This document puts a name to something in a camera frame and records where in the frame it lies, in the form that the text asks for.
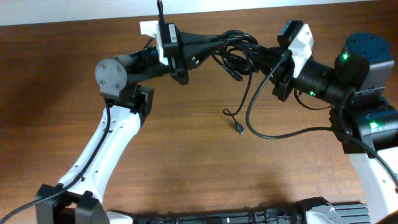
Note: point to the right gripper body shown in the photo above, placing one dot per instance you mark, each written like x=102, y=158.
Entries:
x=285, y=85

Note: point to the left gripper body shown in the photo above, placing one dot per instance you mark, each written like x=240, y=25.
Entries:
x=179, y=66

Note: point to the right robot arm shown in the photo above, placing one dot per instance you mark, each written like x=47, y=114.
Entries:
x=361, y=119

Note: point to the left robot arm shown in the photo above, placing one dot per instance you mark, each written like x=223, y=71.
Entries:
x=78, y=196

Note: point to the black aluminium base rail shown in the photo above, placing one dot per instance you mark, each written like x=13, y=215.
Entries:
x=248, y=216

